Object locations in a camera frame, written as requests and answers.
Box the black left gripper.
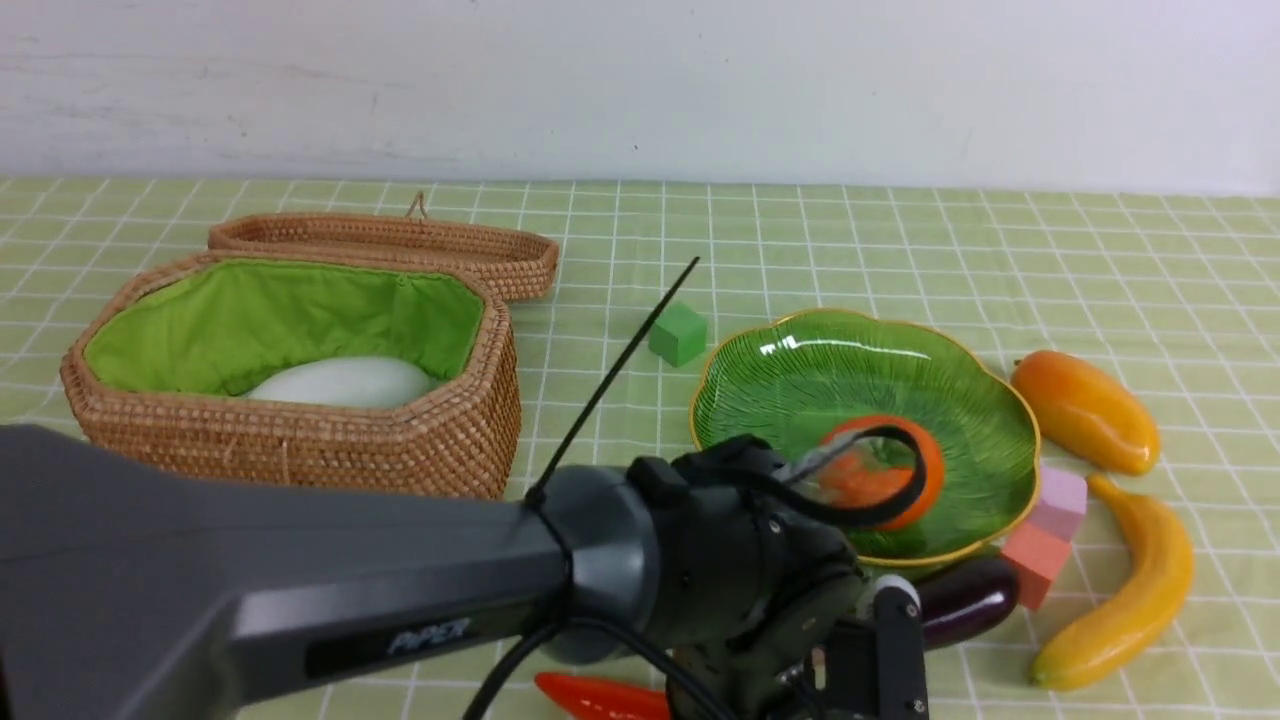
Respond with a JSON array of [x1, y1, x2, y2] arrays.
[[668, 571, 881, 719]]

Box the green checked tablecloth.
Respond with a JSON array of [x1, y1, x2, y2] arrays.
[[1, 177, 1279, 719]]

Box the woven wicker basket lid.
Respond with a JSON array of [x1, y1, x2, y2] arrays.
[[207, 192, 561, 301]]

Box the red chili pepper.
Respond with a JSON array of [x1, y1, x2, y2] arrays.
[[534, 673, 672, 720]]

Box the salmon foam cube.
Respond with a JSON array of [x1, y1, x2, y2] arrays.
[[1000, 521, 1073, 611]]

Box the white radish with leaves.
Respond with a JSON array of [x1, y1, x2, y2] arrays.
[[244, 356, 442, 409]]

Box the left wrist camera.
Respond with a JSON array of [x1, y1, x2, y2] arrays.
[[872, 575, 931, 719]]

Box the pink foam cube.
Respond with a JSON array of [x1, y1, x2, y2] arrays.
[[1027, 466, 1089, 542]]

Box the purple eggplant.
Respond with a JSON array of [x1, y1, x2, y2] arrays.
[[914, 555, 1020, 651]]

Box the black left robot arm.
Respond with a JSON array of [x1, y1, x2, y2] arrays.
[[3, 425, 864, 719]]

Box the woven wicker basket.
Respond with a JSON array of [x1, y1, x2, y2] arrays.
[[60, 250, 521, 498]]

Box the orange persimmon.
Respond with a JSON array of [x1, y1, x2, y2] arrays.
[[815, 414, 945, 532]]

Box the green leaf-shaped glass plate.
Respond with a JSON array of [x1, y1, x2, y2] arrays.
[[689, 307, 1041, 568]]

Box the orange yellow mango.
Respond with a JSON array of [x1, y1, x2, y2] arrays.
[[1010, 350, 1162, 477]]

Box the yellow banana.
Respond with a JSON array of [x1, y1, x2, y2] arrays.
[[1028, 474, 1196, 692]]

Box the green foam cube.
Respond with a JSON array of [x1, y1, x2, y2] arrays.
[[646, 301, 709, 368]]

